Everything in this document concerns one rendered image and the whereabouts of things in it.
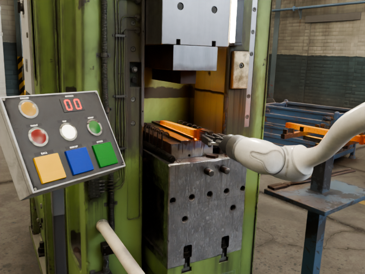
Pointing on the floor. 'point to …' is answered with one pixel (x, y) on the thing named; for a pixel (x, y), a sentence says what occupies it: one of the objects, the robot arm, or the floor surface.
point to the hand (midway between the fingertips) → (205, 135)
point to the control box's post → (58, 230)
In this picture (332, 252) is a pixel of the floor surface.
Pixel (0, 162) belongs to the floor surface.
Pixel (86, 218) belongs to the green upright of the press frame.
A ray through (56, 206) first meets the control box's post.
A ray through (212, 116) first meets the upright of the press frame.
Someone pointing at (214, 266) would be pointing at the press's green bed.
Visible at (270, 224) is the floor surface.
